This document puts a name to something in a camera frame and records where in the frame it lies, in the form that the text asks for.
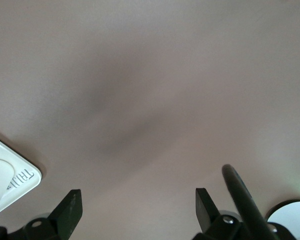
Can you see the brown table cover sheet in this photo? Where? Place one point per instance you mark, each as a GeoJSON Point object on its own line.
{"type": "Point", "coordinates": [150, 75]}

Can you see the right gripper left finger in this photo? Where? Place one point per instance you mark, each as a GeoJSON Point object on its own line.
{"type": "Point", "coordinates": [67, 212]}

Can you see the cream tray with bear print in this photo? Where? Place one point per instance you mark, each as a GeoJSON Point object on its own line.
{"type": "Point", "coordinates": [17, 162]}

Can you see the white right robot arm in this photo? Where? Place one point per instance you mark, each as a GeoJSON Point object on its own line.
{"type": "Point", "coordinates": [290, 212]}

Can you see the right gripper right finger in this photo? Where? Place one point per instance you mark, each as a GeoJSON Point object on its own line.
{"type": "Point", "coordinates": [206, 212]}

